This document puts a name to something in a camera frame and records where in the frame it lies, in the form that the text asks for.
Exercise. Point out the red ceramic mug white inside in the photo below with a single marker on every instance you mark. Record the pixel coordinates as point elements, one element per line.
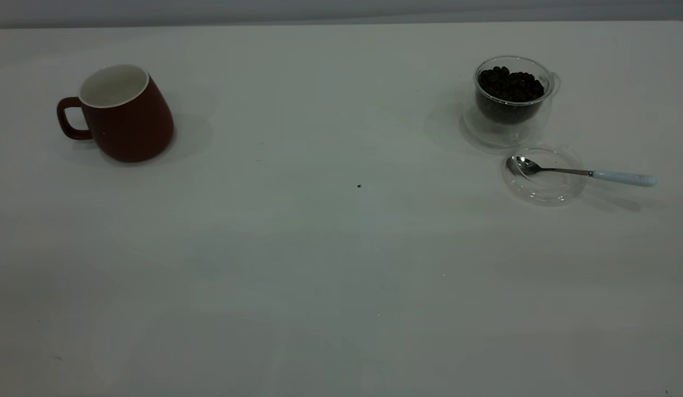
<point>132,127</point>

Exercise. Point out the dark coffee beans pile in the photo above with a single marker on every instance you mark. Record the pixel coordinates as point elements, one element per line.
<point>509,88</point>

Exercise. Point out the white tablecloth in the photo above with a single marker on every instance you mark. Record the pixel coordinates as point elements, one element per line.
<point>341,275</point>

